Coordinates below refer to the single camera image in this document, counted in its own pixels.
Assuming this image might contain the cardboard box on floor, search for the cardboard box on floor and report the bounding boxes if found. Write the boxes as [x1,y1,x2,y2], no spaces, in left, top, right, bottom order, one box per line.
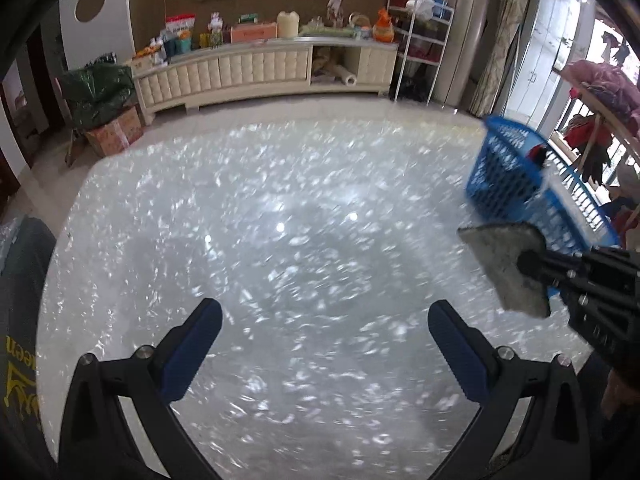
[85,106,143,157]

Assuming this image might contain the black plush toy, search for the black plush toy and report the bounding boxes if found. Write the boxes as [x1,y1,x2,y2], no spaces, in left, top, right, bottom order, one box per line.
[526,144,547,168]

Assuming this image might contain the pink storage box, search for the pink storage box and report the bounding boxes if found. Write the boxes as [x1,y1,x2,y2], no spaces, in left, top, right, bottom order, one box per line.
[230,22,278,44]

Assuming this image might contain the white paper roll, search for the white paper roll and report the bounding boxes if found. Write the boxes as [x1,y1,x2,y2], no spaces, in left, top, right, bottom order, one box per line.
[331,64,357,87]

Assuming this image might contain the blue plastic laundry basket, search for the blue plastic laundry basket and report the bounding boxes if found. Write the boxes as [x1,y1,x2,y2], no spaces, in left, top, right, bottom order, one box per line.
[465,116,620,255]

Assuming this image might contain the orange bag on cabinet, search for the orange bag on cabinet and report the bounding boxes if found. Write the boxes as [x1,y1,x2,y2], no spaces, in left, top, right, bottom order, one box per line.
[372,9,395,44]

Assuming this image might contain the white plastic bag on shelf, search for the white plastic bag on shelf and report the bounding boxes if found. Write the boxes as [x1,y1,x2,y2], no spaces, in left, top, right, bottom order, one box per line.
[406,0,436,21]

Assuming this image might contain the dark grey square cloth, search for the dark grey square cloth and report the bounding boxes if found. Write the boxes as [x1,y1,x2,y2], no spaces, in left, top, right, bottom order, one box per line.
[458,222,551,318]

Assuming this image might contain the pile of pink clothes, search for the pile of pink clothes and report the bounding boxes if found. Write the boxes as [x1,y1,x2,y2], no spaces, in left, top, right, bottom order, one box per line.
[560,60,639,138]

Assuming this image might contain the cream plastic jar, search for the cream plastic jar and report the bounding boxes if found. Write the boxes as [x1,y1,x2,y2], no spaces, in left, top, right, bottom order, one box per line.
[277,11,299,39]

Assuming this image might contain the white quilted cloth with straps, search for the white quilted cloth with straps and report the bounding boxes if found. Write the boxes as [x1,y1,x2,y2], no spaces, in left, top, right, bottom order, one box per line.
[544,162,602,233]

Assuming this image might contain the person right hand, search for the person right hand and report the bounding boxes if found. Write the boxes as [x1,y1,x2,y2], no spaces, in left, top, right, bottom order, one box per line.
[600,370,640,419]

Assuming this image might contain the patterned beige curtain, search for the patterned beige curtain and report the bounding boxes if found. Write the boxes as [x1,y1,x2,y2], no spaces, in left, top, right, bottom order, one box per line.
[469,0,528,117]

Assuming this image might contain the white metal shelf rack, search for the white metal shelf rack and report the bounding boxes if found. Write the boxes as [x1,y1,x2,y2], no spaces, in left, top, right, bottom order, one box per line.
[386,0,454,104]

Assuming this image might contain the red hanging garment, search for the red hanging garment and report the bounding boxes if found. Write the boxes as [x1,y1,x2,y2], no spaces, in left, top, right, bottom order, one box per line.
[563,115,612,184]

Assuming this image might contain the green plastic bag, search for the green plastic bag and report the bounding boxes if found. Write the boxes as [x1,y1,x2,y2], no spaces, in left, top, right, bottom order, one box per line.
[58,63,134,130]

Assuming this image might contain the red white snack box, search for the red white snack box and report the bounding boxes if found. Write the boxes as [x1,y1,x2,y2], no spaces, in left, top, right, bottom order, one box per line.
[165,13,196,40]

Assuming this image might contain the cream TV cabinet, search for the cream TV cabinet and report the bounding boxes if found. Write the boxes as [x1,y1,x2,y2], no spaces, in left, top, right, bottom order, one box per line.
[134,37,398,125]

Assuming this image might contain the wooden clothes rack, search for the wooden clothes rack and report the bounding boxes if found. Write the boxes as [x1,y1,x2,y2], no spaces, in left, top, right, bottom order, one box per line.
[553,60,639,185]

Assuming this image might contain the silver standing air conditioner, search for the silver standing air conditioner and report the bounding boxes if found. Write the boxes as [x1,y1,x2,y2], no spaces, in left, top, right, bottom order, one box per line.
[433,0,490,107]

